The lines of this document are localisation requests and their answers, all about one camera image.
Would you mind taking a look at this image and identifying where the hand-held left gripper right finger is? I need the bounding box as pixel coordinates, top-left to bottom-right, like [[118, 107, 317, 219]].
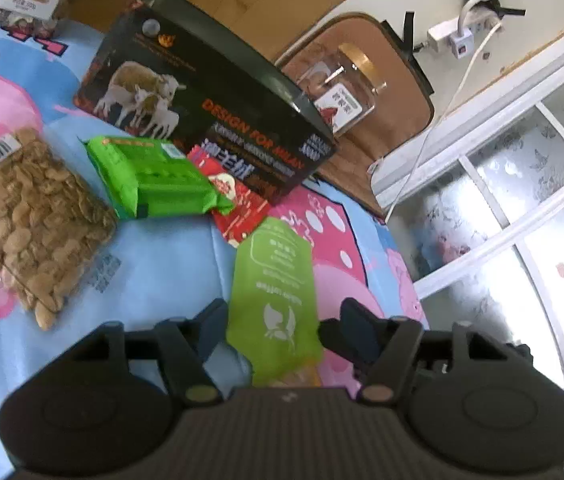
[[318, 297, 513, 406]]

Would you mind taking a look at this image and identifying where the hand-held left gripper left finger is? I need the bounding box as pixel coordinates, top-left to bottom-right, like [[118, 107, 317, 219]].
[[69, 297, 230, 407]]

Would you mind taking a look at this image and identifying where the light green snack pouch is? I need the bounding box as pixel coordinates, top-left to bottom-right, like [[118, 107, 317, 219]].
[[224, 216, 325, 388]]

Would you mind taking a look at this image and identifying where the printed cartoon blanket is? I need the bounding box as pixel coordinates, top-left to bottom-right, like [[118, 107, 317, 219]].
[[0, 10, 428, 480]]

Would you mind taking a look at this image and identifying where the red snack packet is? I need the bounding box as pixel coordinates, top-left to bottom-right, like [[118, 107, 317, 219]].
[[187, 144, 270, 248]]

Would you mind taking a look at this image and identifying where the green snack packet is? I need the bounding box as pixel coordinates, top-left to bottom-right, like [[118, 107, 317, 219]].
[[82, 135, 235, 221]]

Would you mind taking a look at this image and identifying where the frosted glass door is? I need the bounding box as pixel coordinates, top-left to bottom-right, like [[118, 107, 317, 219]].
[[372, 10, 564, 480]]

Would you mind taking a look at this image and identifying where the clear bag of nuts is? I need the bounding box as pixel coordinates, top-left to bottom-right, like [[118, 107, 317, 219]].
[[0, 127, 119, 332]]

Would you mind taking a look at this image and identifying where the brown cushion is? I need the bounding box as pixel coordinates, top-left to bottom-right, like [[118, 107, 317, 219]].
[[274, 12, 435, 218]]

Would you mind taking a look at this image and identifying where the square clear jar gold lid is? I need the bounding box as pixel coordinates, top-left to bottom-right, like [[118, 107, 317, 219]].
[[296, 42, 388, 136]]

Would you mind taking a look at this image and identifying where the black box with sheep print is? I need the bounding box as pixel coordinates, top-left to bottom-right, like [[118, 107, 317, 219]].
[[73, 0, 338, 206]]

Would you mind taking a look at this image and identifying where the black tape strip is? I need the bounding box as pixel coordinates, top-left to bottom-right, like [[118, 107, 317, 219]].
[[402, 10, 419, 52], [482, 4, 526, 17]]

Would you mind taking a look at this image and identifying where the white plug adapter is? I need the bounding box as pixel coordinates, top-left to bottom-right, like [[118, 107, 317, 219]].
[[449, 30, 475, 58]]

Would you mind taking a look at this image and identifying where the white power strip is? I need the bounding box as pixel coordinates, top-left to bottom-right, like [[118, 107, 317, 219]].
[[427, 7, 505, 51]]

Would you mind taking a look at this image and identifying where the white cable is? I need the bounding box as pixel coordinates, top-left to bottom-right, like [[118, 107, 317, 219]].
[[387, 20, 505, 216]]

